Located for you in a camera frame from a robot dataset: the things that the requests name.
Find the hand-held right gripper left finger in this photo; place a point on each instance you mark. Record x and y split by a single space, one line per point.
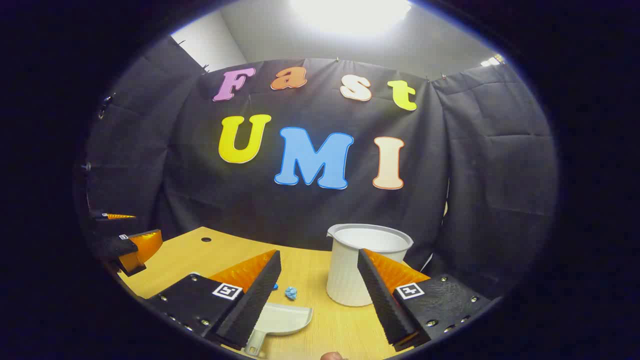
255 300

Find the white dustpan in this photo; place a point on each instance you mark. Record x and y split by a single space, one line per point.
285 320

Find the light blue paper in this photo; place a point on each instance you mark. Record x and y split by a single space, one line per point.
291 293

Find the black backdrop cloth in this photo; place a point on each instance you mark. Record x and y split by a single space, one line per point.
200 200

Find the wooden desktop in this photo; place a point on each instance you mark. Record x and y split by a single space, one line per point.
310 272

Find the white ribbed garbage bin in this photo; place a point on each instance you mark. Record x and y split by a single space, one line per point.
345 270

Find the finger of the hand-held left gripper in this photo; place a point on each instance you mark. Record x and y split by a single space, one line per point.
112 217
142 247

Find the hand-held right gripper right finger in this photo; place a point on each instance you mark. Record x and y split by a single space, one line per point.
380 300

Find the ceiling light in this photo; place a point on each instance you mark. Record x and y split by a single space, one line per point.
350 12

